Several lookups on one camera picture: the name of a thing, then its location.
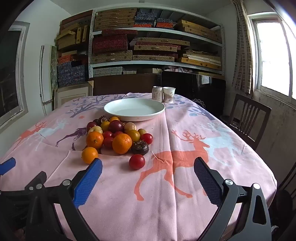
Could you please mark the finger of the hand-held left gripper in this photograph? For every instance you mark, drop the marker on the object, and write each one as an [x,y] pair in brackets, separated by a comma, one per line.
[37,180]
[7,165]

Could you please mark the yellow cherry tomato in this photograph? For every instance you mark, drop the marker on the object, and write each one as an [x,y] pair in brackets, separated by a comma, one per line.
[133,135]

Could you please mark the dark brown mangosteen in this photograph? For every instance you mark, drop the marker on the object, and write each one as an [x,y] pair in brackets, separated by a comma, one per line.
[102,120]
[140,147]

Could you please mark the red cherry tomato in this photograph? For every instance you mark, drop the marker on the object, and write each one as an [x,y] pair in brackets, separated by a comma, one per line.
[107,134]
[146,138]
[117,133]
[137,161]
[108,142]

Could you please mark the dark red patterned box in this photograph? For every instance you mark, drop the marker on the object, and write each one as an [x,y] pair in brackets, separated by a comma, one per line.
[109,42]

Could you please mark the dark window with white frame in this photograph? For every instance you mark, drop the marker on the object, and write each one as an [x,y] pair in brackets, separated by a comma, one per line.
[9,69]

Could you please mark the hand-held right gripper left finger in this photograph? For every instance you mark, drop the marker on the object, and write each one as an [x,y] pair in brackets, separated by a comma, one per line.
[87,183]

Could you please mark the dark red plum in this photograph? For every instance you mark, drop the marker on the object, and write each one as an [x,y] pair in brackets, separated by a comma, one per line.
[91,125]
[115,126]

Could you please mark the white metal shelf rack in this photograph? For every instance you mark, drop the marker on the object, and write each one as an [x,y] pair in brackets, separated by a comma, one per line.
[157,31]

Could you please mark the light wooden picture frame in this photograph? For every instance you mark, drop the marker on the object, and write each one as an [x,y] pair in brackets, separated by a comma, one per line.
[69,92]

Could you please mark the pile of tan cardboard boxes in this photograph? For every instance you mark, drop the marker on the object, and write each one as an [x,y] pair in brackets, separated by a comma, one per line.
[69,34]

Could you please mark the pale beige round fruit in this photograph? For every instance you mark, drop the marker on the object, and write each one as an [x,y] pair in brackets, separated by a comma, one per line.
[130,126]
[95,130]

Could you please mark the pink deer print tablecloth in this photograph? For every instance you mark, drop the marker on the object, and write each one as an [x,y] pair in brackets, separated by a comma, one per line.
[150,208]

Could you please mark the pile of dark floral boxes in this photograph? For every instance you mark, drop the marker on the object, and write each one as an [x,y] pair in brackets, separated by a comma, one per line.
[144,17]

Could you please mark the white round plate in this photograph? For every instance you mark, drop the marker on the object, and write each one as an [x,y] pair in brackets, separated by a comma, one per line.
[134,109]

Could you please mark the white leaning panel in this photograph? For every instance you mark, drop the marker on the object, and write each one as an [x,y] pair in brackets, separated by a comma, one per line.
[45,76]

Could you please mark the orange patterned box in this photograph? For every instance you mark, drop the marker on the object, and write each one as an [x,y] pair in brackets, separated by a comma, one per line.
[67,59]

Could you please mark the drink can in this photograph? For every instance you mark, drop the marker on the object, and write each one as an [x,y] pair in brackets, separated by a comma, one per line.
[157,93]

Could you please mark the yellow orange round fruit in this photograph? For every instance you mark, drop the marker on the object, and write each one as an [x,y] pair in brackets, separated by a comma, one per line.
[114,119]
[105,125]

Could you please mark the green patterned panel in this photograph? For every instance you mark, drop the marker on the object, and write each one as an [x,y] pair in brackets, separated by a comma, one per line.
[54,67]

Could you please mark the stack of blue patterned boxes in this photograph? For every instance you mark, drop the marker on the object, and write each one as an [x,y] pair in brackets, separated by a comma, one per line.
[70,73]

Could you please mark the large orange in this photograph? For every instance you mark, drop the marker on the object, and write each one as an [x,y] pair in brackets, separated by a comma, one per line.
[121,143]

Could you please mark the printed paper cup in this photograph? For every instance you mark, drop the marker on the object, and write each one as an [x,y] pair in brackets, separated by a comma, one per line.
[168,95]

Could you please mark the brown wooden board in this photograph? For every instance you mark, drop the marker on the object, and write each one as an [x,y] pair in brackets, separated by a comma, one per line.
[122,84]

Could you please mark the medium mandarin orange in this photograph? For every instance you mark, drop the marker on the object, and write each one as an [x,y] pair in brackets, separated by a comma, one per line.
[95,139]

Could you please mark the pile of yellow wooden boxes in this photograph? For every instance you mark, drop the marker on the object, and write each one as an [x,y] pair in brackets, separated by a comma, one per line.
[198,29]

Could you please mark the black glossy panel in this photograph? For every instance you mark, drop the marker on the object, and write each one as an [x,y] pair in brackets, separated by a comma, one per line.
[192,92]

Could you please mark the small mandarin orange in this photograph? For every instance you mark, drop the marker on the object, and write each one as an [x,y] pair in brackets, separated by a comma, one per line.
[89,155]

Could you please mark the checked curtain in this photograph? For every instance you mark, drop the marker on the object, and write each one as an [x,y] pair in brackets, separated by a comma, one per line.
[242,46]

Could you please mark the bright window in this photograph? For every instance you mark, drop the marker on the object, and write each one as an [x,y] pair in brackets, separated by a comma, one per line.
[270,53]

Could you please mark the dark wooden chair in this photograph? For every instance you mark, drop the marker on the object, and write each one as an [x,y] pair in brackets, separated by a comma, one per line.
[251,102]

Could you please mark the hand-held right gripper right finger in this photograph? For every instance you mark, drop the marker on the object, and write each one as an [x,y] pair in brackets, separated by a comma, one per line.
[207,183]

